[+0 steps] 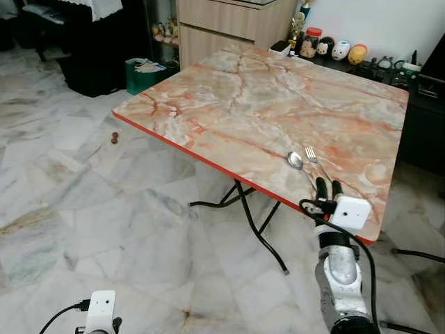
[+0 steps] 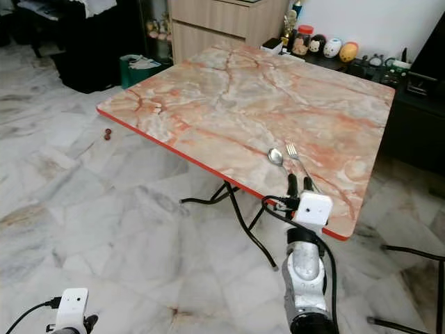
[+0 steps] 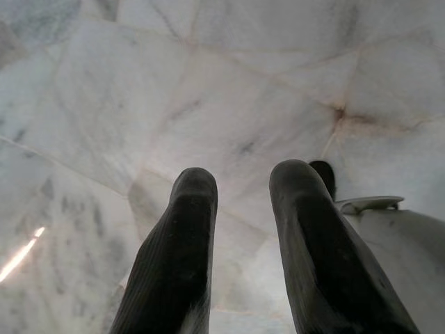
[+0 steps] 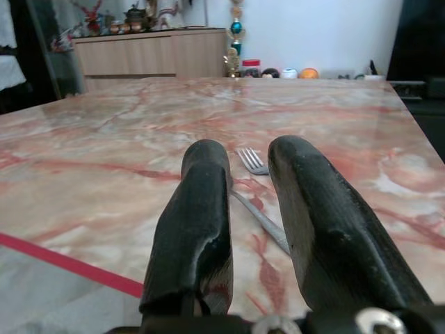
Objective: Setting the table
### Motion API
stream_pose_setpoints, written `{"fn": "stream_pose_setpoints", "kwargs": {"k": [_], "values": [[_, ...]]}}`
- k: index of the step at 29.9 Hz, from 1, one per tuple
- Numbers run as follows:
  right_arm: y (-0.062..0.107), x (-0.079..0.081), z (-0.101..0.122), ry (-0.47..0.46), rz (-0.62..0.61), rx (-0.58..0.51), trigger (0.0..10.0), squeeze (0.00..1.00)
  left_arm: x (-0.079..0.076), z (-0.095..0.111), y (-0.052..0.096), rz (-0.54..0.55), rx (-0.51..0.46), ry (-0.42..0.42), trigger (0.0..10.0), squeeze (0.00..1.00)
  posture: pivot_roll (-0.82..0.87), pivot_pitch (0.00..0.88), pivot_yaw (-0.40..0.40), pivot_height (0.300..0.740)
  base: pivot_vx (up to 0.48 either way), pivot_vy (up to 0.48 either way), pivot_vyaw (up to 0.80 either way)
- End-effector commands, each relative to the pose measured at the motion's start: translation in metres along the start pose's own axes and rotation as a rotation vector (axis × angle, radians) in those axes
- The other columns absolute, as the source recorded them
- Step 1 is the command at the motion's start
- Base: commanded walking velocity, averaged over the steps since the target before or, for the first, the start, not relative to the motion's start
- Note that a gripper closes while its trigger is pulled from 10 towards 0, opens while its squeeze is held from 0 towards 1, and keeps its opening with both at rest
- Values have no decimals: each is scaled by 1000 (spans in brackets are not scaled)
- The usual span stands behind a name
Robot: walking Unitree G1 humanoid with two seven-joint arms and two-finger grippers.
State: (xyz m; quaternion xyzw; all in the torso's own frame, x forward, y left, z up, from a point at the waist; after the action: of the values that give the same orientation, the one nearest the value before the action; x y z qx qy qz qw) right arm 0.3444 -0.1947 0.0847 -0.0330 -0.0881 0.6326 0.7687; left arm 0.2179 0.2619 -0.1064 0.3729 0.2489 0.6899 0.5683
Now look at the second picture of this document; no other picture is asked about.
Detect light wooden cabinet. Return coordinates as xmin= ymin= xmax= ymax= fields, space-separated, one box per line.
xmin=168 ymin=0 xmax=293 ymax=63

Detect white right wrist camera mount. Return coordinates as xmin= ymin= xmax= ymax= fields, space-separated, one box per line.
xmin=293 ymin=192 xmax=333 ymax=230

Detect white round plush toy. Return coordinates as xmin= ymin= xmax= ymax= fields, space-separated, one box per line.
xmin=323 ymin=38 xmax=343 ymax=58

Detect silver metal spoon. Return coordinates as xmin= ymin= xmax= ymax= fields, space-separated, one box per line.
xmin=267 ymin=148 xmax=293 ymax=183

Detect white lace cloth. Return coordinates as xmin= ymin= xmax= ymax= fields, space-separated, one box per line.
xmin=73 ymin=0 xmax=118 ymax=19

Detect large black furniture piece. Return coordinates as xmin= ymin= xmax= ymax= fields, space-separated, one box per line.
xmin=10 ymin=0 xmax=147 ymax=94

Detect small white box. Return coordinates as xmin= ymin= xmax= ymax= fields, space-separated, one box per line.
xmin=261 ymin=38 xmax=284 ymax=54

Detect silver metal fork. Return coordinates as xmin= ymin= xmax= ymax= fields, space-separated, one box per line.
xmin=285 ymin=143 xmax=321 ymax=190

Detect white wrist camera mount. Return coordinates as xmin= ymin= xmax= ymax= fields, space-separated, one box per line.
xmin=56 ymin=288 xmax=89 ymax=333
xmin=293 ymin=192 xmax=333 ymax=230

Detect red lidded clear jar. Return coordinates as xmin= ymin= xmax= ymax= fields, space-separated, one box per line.
xmin=292 ymin=24 xmax=314 ymax=56

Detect yellow round plush toy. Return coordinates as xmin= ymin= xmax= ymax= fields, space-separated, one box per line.
xmin=339 ymin=41 xmax=359 ymax=63

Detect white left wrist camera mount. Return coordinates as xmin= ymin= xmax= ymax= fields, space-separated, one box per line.
xmin=56 ymin=288 xmax=89 ymax=333

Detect black metal chair frame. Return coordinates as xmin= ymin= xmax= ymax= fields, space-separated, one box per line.
xmin=367 ymin=243 xmax=445 ymax=334

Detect green bin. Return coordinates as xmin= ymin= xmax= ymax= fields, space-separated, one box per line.
xmin=120 ymin=54 xmax=172 ymax=90

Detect gold trophy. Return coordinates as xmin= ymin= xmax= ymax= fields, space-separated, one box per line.
xmin=281 ymin=3 xmax=301 ymax=47

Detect black television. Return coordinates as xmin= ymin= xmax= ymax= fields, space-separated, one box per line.
xmin=406 ymin=13 xmax=445 ymax=96

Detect black round plush toy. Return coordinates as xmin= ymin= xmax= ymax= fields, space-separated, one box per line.
xmin=309 ymin=34 xmax=327 ymax=55

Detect black low cabinet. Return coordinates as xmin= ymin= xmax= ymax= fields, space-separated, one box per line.
xmin=355 ymin=56 xmax=445 ymax=176

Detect black metal table legs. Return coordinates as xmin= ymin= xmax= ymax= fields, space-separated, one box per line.
xmin=179 ymin=181 xmax=280 ymax=271

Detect glass shelf with figurines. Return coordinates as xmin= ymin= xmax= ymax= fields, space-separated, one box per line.
xmin=143 ymin=0 xmax=174 ymax=62

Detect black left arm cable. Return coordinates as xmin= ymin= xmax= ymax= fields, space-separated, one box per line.
xmin=6 ymin=297 xmax=62 ymax=334

